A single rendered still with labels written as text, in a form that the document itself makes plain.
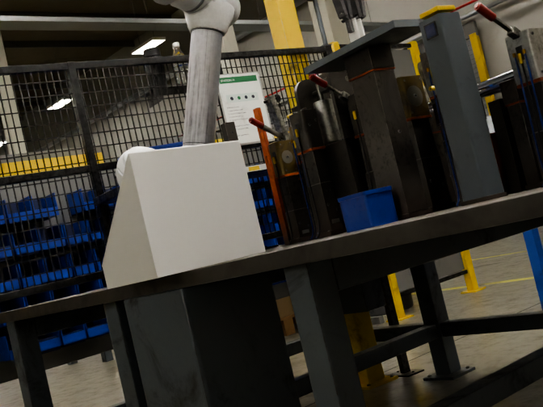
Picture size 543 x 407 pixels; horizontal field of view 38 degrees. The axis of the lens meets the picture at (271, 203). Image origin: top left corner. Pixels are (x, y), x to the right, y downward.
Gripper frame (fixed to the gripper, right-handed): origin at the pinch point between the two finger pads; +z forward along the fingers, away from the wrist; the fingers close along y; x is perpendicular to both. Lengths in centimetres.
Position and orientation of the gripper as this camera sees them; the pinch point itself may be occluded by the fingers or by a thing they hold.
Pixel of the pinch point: (356, 32)
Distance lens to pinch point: 211.2
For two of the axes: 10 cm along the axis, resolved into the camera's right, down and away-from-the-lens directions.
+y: -7.1, 1.3, -6.9
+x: 6.7, -2.0, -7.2
